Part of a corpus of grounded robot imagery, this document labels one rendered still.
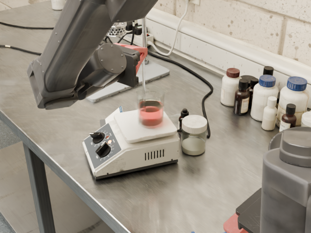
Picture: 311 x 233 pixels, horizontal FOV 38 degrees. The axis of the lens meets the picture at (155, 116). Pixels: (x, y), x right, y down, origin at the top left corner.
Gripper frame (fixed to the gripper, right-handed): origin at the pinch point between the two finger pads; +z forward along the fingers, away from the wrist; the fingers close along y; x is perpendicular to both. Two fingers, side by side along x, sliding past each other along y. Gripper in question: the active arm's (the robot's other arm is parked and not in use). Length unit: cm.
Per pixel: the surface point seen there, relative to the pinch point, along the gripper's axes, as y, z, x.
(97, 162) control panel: 2.9, -13.1, 22.3
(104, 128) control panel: 8.3, -4.7, 19.8
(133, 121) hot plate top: 1.9, -1.6, 17.0
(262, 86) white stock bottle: -14.6, 30.3, 16.1
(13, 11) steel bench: 113, 48, 24
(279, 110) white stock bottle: -20.2, 29.7, 21.1
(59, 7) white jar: 97, 61, 23
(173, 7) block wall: 34, 59, 11
